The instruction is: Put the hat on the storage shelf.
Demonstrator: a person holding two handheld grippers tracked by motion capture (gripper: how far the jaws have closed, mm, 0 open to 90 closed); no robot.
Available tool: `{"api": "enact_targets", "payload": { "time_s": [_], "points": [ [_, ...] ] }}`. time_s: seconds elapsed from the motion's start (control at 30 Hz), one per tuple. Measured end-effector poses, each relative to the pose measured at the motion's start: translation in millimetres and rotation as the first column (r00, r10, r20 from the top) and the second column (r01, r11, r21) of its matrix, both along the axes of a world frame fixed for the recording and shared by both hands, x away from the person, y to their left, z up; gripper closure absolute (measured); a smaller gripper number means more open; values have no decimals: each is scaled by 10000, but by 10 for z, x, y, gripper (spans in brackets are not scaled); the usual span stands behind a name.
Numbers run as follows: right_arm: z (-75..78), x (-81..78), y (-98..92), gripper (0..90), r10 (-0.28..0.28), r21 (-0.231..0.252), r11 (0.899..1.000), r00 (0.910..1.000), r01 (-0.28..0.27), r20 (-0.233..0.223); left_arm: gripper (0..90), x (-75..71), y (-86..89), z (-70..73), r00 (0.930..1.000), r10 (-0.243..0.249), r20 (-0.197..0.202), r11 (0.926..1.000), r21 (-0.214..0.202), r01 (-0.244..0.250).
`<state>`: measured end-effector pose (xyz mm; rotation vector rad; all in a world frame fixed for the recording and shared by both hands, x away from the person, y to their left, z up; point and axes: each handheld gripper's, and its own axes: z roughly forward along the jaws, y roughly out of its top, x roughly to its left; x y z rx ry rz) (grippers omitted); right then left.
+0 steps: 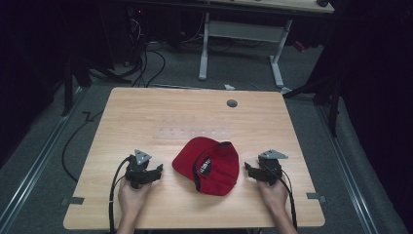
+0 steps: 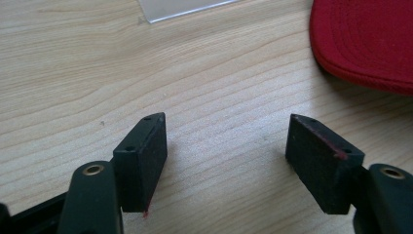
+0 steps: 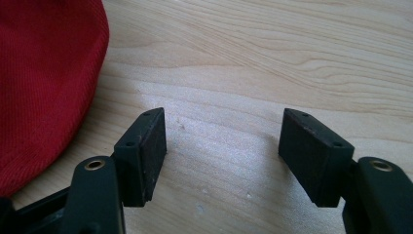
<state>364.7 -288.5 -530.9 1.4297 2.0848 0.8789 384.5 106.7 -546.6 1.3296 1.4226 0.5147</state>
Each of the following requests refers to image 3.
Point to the red knitted cloth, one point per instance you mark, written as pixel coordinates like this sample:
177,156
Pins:
45,84

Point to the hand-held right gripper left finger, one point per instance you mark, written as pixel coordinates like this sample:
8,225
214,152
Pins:
138,162

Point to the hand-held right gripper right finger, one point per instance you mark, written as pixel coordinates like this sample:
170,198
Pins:
316,162

